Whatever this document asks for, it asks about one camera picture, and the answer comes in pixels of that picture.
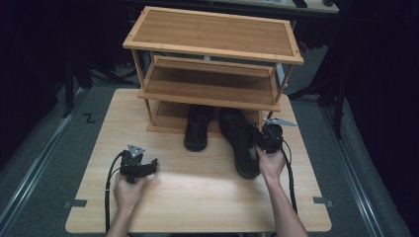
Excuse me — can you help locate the grey tape strip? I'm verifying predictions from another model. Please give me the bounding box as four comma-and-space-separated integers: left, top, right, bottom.
311, 196, 334, 209
62, 198, 89, 209

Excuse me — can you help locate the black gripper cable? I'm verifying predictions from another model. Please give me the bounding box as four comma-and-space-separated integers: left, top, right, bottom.
104, 150, 128, 235
279, 138, 299, 215

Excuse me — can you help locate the person's left hand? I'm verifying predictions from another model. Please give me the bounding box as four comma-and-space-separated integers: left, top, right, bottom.
113, 170, 150, 212

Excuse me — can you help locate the black metal stand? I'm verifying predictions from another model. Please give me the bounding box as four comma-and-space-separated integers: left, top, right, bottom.
288, 73, 347, 140
61, 53, 132, 119

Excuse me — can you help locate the person's right hand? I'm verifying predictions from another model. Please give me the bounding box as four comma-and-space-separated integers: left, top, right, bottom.
255, 145, 288, 186

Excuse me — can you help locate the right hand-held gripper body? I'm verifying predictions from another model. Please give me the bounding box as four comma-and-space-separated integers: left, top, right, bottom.
258, 117, 298, 155

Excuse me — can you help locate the wooden three-tier shoe rack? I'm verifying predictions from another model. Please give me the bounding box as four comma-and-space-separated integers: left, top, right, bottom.
123, 5, 305, 136

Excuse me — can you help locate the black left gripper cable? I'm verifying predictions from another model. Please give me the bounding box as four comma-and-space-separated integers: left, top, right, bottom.
104, 150, 128, 235

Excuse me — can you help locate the black knit sneaker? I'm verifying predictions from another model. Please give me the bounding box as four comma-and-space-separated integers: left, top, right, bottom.
183, 104, 215, 153
218, 107, 263, 181

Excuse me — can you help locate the metal floor rail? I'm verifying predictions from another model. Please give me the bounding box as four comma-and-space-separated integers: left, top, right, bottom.
319, 104, 385, 237
0, 87, 87, 229

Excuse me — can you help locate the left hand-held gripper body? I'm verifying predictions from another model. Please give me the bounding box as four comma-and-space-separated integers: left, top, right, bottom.
119, 143, 146, 185

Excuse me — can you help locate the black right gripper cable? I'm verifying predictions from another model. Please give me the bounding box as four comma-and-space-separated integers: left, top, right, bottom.
279, 138, 299, 215

